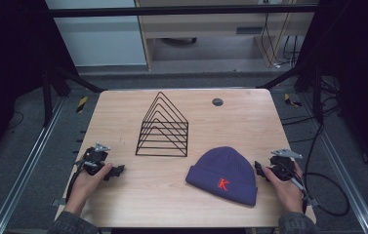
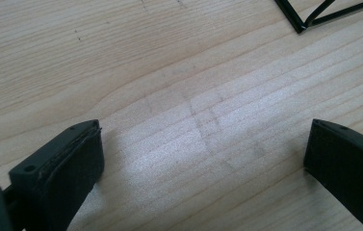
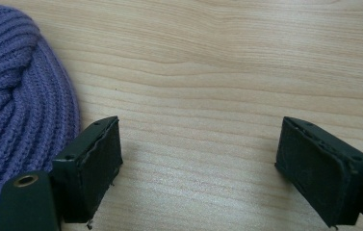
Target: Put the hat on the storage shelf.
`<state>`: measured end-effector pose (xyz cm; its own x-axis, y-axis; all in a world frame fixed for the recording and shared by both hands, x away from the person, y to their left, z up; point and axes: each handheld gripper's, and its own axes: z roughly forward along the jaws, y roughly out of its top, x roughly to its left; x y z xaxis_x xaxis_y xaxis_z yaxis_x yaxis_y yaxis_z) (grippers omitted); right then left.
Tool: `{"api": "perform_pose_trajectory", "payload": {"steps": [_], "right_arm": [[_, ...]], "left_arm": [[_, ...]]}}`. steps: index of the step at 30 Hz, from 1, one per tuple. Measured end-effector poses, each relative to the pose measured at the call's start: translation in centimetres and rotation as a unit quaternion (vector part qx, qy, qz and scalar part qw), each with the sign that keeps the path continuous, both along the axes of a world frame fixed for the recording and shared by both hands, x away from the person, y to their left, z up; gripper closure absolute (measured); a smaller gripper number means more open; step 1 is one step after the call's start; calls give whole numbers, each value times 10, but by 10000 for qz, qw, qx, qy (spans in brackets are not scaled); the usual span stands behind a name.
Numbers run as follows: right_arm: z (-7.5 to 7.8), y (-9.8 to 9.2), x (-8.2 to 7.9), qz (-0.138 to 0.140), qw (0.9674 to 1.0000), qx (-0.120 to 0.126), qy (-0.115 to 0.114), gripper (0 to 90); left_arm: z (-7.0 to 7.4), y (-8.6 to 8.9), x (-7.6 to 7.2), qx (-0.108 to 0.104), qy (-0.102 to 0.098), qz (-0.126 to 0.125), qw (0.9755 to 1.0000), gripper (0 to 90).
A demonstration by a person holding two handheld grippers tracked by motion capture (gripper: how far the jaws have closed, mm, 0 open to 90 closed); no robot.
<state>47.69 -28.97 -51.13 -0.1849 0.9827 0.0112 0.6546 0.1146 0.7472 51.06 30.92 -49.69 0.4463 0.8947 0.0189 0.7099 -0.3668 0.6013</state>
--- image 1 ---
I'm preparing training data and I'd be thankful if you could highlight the black horizontal frame bar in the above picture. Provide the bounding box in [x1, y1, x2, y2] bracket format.
[46, 3, 320, 19]

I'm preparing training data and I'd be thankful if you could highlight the person's right hand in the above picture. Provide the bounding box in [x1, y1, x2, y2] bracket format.
[262, 161, 305, 215]

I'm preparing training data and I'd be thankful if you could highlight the white cabinet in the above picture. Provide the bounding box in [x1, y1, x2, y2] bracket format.
[44, 0, 148, 68]

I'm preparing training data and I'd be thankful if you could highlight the black metal stand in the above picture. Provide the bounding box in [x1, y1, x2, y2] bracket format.
[40, 61, 107, 129]
[255, 62, 324, 125]

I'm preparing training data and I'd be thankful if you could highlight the black wire triangular rack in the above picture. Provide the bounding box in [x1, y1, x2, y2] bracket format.
[135, 91, 190, 158]

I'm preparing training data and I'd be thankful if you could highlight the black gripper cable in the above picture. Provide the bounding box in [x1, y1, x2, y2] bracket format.
[301, 122, 351, 217]
[64, 161, 87, 204]

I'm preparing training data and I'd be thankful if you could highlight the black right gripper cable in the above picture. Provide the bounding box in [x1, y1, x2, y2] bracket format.
[301, 122, 351, 217]

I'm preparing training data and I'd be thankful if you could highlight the yellow black striped tape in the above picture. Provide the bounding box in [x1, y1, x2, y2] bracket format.
[75, 95, 89, 114]
[283, 93, 303, 108]

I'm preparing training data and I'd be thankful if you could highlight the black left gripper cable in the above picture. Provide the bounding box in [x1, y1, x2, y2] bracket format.
[64, 161, 87, 204]

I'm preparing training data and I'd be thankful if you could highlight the person's left hand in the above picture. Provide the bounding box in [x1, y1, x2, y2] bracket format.
[63, 163, 114, 215]

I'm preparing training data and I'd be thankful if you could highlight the bundle of hanging cables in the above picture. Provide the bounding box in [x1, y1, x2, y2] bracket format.
[260, 12, 301, 70]

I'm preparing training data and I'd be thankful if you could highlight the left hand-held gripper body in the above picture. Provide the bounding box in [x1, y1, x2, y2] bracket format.
[75, 141, 112, 176]

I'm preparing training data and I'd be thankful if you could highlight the dark curtain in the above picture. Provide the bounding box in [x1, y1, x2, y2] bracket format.
[293, 0, 368, 183]
[0, 0, 79, 176]

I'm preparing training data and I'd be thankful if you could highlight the aluminium floor rail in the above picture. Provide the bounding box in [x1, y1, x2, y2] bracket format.
[298, 93, 368, 234]
[0, 97, 67, 234]

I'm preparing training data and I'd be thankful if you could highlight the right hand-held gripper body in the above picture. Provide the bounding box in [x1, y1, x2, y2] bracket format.
[267, 148, 305, 182]

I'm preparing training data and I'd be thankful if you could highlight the purple knitted beanie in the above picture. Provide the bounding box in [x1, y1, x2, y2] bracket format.
[184, 145, 259, 207]

